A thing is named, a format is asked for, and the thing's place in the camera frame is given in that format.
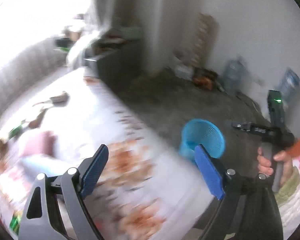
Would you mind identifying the blue plastic trash basket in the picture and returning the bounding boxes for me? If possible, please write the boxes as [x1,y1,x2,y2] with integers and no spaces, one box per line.
[179,119,226,163]

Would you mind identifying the person's right hand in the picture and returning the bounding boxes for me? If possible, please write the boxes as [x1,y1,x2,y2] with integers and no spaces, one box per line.
[257,146,293,189]

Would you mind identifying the green fuzzy sleeve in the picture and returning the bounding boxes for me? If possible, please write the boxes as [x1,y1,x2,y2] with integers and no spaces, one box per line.
[275,166,300,239]

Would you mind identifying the clear water jug near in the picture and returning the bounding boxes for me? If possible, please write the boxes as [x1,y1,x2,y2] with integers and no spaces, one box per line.
[278,68,300,103]

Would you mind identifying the clear water jug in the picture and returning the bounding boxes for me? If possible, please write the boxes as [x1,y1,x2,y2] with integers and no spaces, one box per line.
[278,68,300,103]
[222,55,246,95]

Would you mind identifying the clear water jug far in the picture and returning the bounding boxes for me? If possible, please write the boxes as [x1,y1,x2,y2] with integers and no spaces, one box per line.
[222,55,246,95]

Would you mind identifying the green snack packet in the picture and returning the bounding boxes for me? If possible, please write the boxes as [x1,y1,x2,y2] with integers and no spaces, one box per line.
[8,121,26,140]

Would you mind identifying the dark grey cabinet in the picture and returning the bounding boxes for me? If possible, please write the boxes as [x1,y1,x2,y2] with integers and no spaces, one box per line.
[84,40,144,87]

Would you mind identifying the patterned board leaning on wall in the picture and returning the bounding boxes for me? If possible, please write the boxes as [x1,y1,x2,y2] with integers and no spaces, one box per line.
[190,13,219,69]

